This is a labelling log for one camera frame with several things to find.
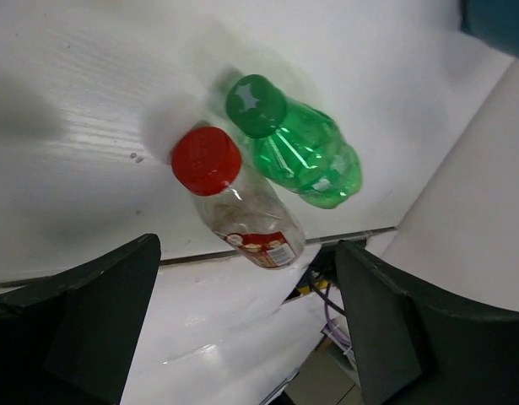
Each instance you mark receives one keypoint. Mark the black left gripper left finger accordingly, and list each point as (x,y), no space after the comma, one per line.
(71,338)

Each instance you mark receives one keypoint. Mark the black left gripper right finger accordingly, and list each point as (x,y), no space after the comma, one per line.
(416,343)

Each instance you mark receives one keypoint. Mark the clear bottle red cap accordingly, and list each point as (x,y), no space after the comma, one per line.
(234,201)

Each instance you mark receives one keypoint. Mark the green plastic bottle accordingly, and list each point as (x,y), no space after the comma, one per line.
(294,145)

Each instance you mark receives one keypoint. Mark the teal plastic bin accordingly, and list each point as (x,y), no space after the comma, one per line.
(494,22)

